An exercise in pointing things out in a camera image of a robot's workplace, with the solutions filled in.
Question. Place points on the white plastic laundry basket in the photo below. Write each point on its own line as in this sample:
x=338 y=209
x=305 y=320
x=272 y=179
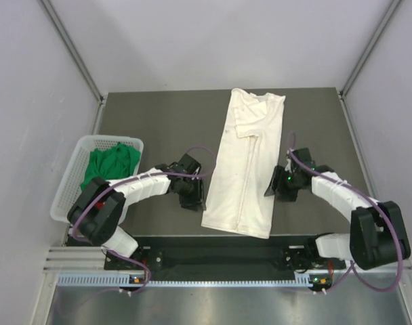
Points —
x=70 y=185

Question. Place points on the grey slotted cable duct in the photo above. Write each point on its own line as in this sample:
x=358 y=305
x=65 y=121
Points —
x=131 y=281

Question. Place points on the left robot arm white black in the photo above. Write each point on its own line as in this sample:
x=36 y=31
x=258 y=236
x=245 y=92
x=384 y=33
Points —
x=97 y=211

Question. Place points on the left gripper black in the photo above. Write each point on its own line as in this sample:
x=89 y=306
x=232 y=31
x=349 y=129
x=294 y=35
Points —
x=196 y=199

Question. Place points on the green t shirt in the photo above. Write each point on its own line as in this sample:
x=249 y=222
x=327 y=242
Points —
x=117 y=162

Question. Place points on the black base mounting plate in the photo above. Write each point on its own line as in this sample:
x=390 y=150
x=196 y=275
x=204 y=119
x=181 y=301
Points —
x=291 y=248

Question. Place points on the left aluminium frame post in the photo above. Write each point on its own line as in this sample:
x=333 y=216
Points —
x=69 y=45

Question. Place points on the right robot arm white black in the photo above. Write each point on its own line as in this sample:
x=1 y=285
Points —
x=377 y=234

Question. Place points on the white t shirt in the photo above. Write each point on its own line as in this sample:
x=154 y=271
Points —
x=248 y=153

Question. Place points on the right aluminium frame post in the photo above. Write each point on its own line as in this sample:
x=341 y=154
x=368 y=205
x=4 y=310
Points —
x=370 y=46

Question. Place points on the aluminium frame post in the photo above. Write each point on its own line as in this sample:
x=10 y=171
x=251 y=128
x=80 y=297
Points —
x=370 y=46
x=69 y=45

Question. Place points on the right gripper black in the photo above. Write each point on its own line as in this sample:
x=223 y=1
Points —
x=277 y=185

